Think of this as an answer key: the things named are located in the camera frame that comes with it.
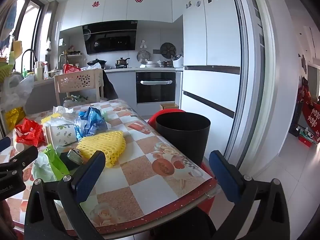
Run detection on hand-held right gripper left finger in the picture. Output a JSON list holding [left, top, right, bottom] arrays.
[[24, 150, 107, 240]]

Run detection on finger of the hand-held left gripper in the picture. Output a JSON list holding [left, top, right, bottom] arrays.
[[0, 146, 38, 172], [0, 137, 11, 153]]

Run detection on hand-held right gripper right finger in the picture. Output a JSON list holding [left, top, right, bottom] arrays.
[[209, 150, 291, 240]]

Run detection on blue plastic bag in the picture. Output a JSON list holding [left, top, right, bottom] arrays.
[[74, 107, 108, 140]]

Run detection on black trash bin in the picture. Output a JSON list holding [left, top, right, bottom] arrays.
[[155, 112, 211, 167]]

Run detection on white translucent plastic bag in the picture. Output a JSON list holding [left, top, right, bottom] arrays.
[[31, 152, 58, 183]]

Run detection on red plastic bag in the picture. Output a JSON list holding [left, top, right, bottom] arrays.
[[14, 118, 45, 147]]

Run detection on small dark green box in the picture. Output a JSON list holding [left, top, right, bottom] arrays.
[[59, 149, 84, 172]]

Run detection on gold foil bag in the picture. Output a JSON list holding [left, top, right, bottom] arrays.
[[5, 107, 27, 130]]

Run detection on green plastic bag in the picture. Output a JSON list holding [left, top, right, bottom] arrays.
[[44, 144, 70, 180]]

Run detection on yellow foam net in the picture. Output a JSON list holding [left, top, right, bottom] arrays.
[[76, 131, 127, 168]]

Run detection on leaf print paper cup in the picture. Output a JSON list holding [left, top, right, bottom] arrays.
[[44, 123, 77, 147]]

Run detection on yellow wavy sponge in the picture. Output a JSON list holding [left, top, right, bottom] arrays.
[[41, 112, 63, 124]]

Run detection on large clear plastic bag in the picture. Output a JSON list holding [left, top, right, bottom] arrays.
[[0, 74, 35, 110]]

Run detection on crumpled white tissue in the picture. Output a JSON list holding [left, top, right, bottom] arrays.
[[52, 106, 74, 115]]

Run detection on clear bag of greens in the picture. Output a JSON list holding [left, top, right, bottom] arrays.
[[62, 94, 100, 108]]

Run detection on red round stool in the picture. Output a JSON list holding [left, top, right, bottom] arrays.
[[147, 109, 220, 214]]

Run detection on beige perforated plastic chair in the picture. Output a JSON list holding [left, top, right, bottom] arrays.
[[54, 69, 104, 105]]

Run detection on black kitchen faucet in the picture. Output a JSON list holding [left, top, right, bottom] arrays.
[[21, 49, 38, 72]]

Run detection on black jacket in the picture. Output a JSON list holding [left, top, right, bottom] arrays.
[[102, 69, 118, 100]]

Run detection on red plastic basket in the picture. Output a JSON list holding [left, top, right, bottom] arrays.
[[62, 64, 82, 74]]

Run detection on red hanging banner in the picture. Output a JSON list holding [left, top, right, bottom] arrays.
[[299, 77, 320, 143]]

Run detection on black built-in oven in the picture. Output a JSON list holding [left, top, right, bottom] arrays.
[[136, 71, 176, 104]]

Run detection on black wok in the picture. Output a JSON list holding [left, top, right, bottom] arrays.
[[87, 58, 107, 67]]

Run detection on white kitchen countertop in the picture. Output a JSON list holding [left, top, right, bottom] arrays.
[[104, 66, 184, 73]]

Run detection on silver round steamer rack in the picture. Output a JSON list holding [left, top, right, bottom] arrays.
[[137, 50, 151, 64]]

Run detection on white refrigerator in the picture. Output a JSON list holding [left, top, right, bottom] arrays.
[[180, 0, 242, 119]]

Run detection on dark round steamer rack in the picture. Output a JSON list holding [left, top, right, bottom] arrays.
[[160, 42, 177, 57]]

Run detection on black range hood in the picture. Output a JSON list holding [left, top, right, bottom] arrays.
[[82, 20, 138, 55]]

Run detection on white sliding door frame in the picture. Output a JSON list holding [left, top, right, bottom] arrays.
[[225, 0, 275, 170]]

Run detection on white wall cabinets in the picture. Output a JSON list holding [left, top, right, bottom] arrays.
[[60, 0, 184, 32]]

